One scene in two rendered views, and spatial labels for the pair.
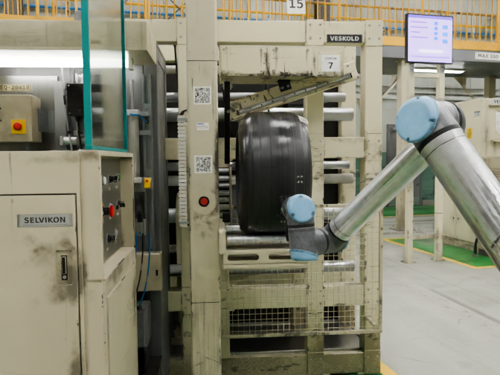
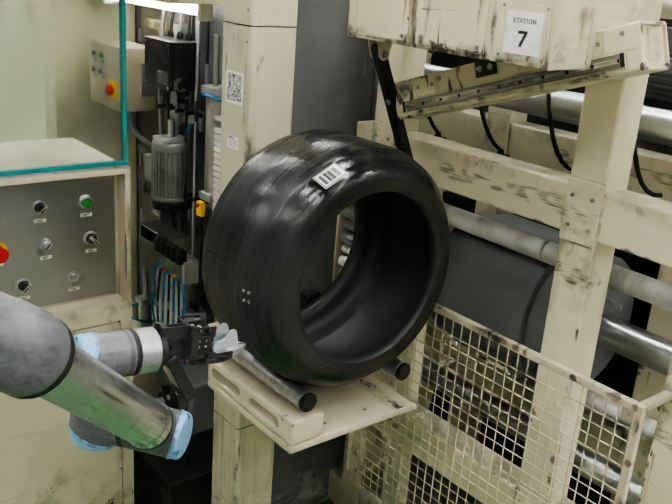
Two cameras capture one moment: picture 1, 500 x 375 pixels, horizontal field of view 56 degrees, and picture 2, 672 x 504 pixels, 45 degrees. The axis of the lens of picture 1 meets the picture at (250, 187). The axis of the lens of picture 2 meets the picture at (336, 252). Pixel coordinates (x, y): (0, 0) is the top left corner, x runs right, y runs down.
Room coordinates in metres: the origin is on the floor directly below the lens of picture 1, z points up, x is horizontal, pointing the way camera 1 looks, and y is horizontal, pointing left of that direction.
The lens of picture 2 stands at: (1.12, -1.54, 1.80)
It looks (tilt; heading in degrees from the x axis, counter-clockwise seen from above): 19 degrees down; 55
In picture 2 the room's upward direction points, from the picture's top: 4 degrees clockwise
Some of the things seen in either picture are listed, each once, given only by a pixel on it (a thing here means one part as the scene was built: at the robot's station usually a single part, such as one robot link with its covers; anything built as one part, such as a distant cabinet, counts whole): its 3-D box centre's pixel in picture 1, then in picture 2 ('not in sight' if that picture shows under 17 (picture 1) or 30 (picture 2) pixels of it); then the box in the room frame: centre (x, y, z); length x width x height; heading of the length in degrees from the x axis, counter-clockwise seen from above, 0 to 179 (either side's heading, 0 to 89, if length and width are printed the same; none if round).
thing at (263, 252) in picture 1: (265, 254); (262, 394); (1.99, -0.06, 0.84); 0.36 x 0.09 x 0.06; 94
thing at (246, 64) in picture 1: (279, 65); (476, 18); (2.43, -0.15, 1.71); 0.61 x 0.25 x 0.15; 94
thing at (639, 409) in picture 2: (299, 270); (462, 449); (2.47, -0.26, 0.65); 0.90 x 0.02 x 0.70; 94
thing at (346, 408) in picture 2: (261, 257); (309, 393); (2.13, -0.05, 0.80); 0.37 x 0.36 x 0.02; 4
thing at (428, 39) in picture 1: (428, 39); not in sight; (5.56, -2.08, 2.60); 0.60 x 0.05 x 0.55; 104
